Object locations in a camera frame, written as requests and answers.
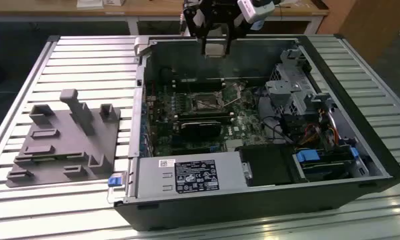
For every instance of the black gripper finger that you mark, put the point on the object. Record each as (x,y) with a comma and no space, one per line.
(205,30)
(229,40)

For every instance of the silver square CPU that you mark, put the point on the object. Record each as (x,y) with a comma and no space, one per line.
(217,51)

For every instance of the CPU socket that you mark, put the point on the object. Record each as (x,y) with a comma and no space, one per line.
(206,101)

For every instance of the grey metal drive cage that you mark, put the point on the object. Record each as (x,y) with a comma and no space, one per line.
(280,87)

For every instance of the small white box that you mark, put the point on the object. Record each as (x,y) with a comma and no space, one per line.
(113,2)

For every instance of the green motherboard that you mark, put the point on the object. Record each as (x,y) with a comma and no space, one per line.
(246,125)

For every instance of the white cardboard box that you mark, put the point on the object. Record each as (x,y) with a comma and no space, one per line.
(89,4)

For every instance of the black graphics card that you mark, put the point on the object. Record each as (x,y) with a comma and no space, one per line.
(200,128)

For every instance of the small silver chipset heatsink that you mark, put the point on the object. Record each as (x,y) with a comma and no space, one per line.
(234,143)

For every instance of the wooden cabinet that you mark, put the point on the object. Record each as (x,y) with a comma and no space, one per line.
(369,25)

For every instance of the wooden desk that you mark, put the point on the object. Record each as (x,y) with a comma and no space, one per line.
(36,12)

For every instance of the blue disk carrier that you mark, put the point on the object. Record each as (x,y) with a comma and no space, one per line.
(306,156)

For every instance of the silver power supply unit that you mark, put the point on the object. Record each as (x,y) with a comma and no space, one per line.
(153,175)

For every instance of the blue plastic clip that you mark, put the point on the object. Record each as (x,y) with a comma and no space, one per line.
(353,153)

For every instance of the grey parts rack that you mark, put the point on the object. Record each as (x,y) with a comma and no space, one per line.
(69,140)

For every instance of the blue case latch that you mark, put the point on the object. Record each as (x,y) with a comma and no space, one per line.
(116,181)

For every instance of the black open PC case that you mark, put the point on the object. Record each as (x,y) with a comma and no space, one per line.
(220,212)

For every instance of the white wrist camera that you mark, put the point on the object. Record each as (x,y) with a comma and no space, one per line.
(253,11)

